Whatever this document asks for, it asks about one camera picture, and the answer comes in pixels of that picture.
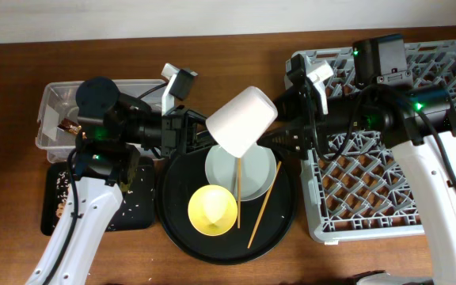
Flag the grey plate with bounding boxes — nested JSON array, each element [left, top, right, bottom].
[[205, 145, 277, 202]]

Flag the pink cup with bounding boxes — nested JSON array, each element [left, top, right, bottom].
[[206, 86, 278, 158]]

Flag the wooden chopstick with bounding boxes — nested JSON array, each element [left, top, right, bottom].
[[247, 161, 283, 249], [237, 158, 241, 229]]

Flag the food scraps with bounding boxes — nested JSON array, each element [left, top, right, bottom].
[[55, 165, 154, 233]]

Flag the yellow bowl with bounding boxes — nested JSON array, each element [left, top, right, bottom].
[[188, 184, 238, 237]]

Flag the gold foil wrapper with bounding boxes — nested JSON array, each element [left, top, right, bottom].
[[58, 118, 82, 135]]

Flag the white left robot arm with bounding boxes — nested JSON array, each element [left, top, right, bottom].
[[27, 103, 206, 284]]

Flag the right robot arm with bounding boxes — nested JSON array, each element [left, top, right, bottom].
[[258, 84, 456, 284]]

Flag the grey dishwasher rack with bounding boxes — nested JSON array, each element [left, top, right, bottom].
[[300, 40, 456, 244]]

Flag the black rectangular tray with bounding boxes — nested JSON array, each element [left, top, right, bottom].
[[40, 157, 157, 237]]

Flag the round black tray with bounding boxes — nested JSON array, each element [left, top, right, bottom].
[[155, 148, 298, 265]]

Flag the clear plastic bin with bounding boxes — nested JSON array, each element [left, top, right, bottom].
[[35, 79, 165, 163]]

